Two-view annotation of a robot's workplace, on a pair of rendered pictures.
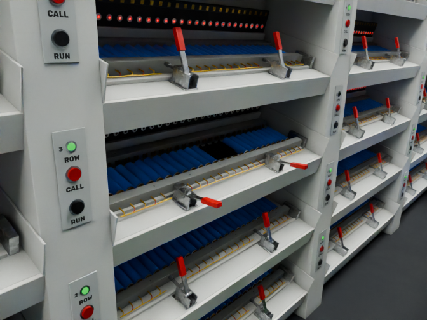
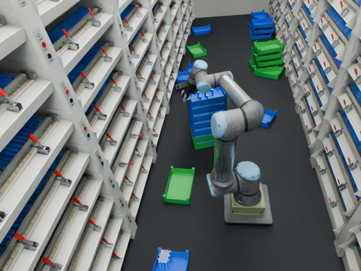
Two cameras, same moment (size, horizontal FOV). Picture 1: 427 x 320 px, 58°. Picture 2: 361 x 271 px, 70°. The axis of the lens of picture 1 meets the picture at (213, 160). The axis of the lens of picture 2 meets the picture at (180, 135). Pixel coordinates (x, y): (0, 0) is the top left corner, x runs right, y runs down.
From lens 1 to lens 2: 1.15 m
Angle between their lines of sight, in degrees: 35
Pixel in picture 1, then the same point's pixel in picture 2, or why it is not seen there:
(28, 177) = (105, 187)
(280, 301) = (147, 164)
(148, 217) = (118, 175)
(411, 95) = (157, 66)
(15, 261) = (106, 201)
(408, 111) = (158, 72)
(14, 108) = (100, 179)
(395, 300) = (177, 142)
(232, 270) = (135, 168)
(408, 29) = not seen: hidden behind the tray
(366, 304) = (169, 148)
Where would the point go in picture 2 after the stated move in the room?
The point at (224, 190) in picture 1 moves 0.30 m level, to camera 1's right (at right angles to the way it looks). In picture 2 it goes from (128, 154) to (165, 134)
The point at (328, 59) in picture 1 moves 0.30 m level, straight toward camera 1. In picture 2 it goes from (134, 96) to (143, 121)
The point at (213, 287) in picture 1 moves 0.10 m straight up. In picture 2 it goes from (134, 176) to (130, 167)
